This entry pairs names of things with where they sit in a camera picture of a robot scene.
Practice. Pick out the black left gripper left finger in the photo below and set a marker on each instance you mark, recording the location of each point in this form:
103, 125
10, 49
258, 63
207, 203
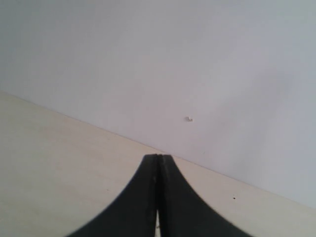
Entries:
133, 212

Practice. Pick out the small white wall clip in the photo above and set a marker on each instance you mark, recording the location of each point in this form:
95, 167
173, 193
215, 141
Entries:
189, 119

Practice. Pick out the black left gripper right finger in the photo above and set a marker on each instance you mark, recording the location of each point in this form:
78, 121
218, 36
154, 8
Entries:
182, 212

